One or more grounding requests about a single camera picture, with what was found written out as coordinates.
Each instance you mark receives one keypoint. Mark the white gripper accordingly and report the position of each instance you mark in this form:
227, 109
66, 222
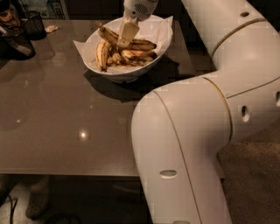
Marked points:
139, 10

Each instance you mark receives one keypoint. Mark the spotted banana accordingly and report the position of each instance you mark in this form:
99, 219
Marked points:
112, 38
129, 58

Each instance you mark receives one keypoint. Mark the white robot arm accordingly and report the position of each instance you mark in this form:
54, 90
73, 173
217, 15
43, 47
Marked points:
177, 129

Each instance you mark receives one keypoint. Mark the white bowl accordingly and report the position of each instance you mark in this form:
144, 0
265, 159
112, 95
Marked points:
125, 74

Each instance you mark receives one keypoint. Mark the left curved banana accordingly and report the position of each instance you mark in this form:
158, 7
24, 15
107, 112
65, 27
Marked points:
102, 53

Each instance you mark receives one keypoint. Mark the small wrapped packet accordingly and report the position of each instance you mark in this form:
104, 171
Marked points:
51, 28

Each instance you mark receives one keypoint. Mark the black mesh pen cup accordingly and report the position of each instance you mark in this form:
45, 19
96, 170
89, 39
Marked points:
34, 26

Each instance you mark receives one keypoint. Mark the dark mesh basket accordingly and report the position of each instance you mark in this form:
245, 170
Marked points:
20, 47

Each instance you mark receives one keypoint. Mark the grey clog shoe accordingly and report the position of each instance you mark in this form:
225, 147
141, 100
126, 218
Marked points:
39, 197

